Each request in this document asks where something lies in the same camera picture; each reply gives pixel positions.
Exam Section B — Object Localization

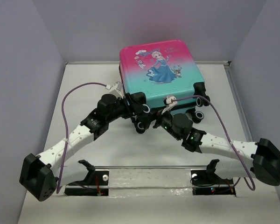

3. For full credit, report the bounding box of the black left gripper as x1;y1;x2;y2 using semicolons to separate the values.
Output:
106;92;146;123

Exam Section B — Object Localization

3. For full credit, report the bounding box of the pink and teal suitcase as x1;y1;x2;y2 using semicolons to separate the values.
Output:
119;40;209;123

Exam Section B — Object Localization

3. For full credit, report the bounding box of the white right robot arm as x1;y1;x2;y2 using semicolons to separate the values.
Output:
156;112;280;186

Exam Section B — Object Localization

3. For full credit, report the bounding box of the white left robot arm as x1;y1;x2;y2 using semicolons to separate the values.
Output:
19;92;150;202

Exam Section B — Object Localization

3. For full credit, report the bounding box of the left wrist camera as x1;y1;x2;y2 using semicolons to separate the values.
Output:
105;81;123;98

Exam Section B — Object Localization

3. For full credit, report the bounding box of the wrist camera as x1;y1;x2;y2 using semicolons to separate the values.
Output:
161;95;177;115
105;81;123;98

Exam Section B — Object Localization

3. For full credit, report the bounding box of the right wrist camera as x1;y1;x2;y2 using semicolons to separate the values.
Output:
161;95;177;115

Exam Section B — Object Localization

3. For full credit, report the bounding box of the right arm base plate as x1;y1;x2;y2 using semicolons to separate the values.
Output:
190;159;236;196

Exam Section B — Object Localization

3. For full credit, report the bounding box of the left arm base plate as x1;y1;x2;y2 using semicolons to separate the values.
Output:
61;160;109;196

